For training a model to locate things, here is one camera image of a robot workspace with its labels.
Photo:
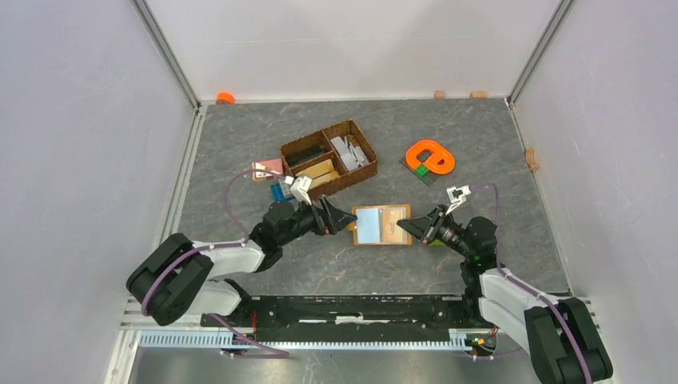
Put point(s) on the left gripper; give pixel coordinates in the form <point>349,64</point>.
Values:
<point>329,219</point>

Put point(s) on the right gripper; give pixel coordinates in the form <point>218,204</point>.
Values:
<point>428,225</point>

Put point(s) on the yellow leather card holder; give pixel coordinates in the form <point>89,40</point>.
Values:
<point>377,225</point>

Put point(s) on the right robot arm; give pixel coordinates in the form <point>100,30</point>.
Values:
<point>558,334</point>

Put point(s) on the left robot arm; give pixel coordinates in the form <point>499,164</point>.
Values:
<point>183,277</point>

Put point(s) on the gold VIP cards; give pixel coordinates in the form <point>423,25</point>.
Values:
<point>320,173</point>

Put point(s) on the silver cards pile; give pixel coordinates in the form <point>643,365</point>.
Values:
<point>351,156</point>

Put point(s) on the black cards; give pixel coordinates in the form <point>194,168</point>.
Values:
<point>304,155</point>

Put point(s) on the pink card box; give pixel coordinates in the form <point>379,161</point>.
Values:
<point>266,169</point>

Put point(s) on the green toy brick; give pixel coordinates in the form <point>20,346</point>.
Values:
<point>421,170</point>

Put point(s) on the brown woven basket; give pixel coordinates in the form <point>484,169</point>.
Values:
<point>322,138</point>

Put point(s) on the blue toy brick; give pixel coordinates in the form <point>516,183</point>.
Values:
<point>281,191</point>

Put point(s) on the wooden block right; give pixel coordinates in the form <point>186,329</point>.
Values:
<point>478,94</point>

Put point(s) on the orange tape roll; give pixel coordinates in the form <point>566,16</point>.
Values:
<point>224,98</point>

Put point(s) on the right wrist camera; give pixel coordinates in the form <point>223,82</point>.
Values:
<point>457,196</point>

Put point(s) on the orange plastic ring toy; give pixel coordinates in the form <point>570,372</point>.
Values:
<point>431,155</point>

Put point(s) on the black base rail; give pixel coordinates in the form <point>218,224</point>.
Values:
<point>350,318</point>

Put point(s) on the wooden clip on wall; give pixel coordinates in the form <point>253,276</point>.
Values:
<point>530,158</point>

